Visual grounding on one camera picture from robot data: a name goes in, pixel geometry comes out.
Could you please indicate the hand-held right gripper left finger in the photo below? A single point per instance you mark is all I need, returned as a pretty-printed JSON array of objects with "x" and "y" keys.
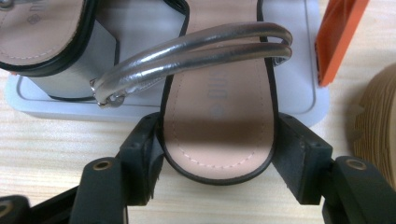
[{"x": 140, "y": 155}]

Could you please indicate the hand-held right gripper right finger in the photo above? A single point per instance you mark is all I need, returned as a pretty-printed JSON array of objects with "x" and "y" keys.
[{"x": 299, "y": 158}]

